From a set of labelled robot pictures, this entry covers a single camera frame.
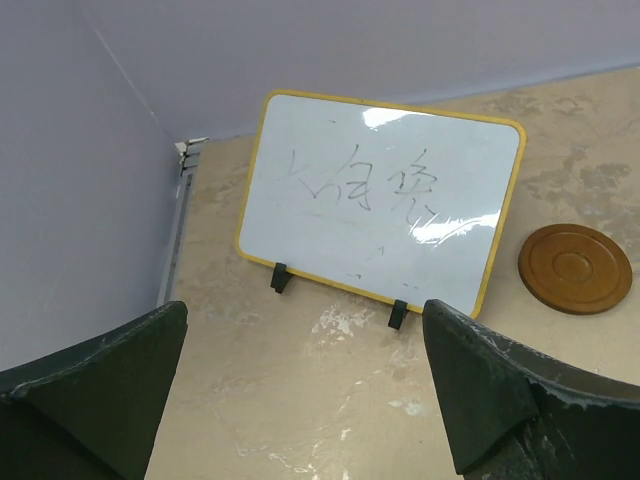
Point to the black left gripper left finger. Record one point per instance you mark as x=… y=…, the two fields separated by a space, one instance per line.
x=92 y=410

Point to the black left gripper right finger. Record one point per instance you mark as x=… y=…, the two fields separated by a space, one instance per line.
x=512 y=412

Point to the dark brown wooden coaster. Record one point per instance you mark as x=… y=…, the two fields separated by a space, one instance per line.
x=574 y=269

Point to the yellow framed whiteboard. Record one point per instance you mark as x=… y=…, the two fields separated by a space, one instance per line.
x=391 y=202

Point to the aluminium table edge rail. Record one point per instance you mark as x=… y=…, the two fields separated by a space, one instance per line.
x=190 y=152

